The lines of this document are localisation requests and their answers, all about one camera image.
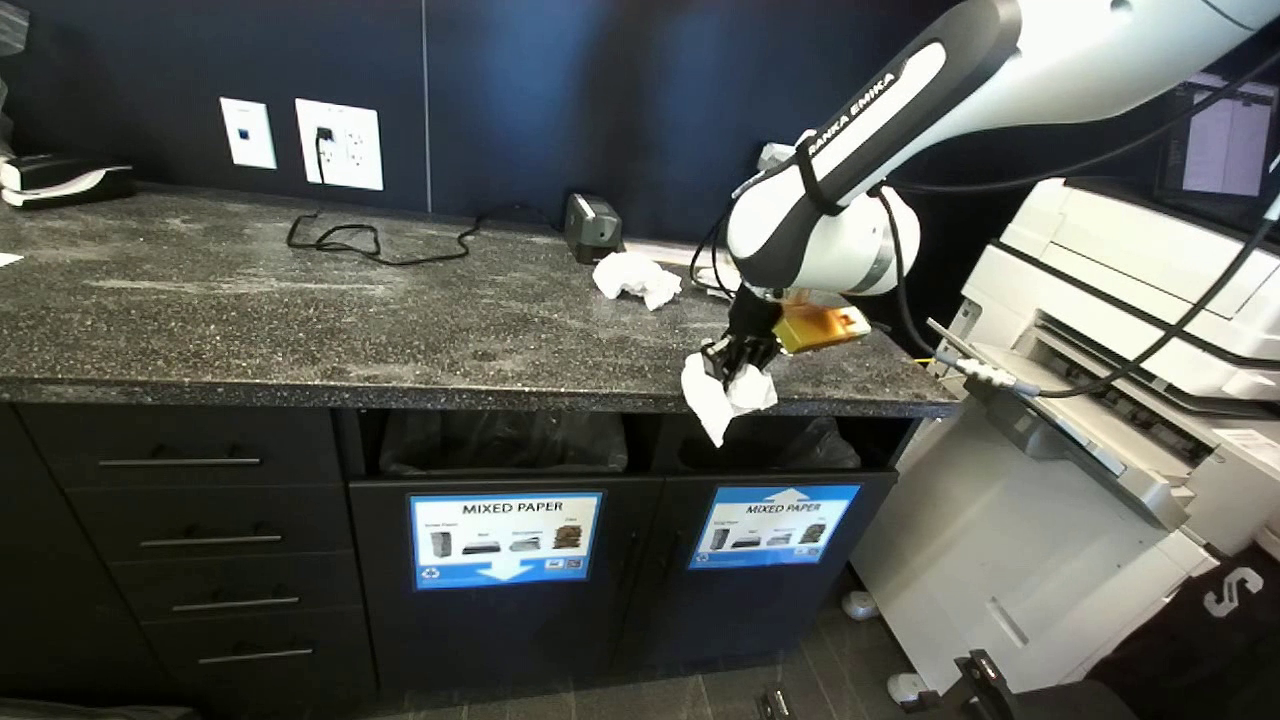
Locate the small white wall plate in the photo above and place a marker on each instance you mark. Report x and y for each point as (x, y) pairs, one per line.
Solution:
(251, 132)

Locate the large white office printer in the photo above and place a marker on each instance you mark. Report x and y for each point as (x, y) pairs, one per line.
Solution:
(1012, 572)

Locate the blue label with down arrow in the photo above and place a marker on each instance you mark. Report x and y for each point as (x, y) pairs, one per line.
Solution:
(504, 540)

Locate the crumpled clear plastic bag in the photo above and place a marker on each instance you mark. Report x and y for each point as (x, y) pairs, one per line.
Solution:
(11, 25)

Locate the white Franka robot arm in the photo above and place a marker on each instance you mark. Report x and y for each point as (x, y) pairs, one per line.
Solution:
(1066, 53)

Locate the black pencil sharpener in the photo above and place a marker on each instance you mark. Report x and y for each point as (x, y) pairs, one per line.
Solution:
(589, 224)

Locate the computer monitor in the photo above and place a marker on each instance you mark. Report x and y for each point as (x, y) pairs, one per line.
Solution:
(1226, 146)

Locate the black chair part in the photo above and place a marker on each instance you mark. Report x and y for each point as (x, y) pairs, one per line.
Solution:
(993, 686)

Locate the blue label with up arrow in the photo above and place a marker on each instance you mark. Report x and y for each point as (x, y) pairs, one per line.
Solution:
(772, 525)

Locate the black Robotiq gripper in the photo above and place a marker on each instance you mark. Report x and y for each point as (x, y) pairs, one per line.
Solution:
(756, 316)

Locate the large white wall outlet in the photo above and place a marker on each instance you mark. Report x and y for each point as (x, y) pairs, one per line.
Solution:
(344, 152)

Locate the small metal floor object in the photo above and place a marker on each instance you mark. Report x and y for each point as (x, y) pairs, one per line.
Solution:
(772, 703)

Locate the grey printer side tray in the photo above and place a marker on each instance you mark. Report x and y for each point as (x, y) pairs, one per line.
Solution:
(1053, 421)

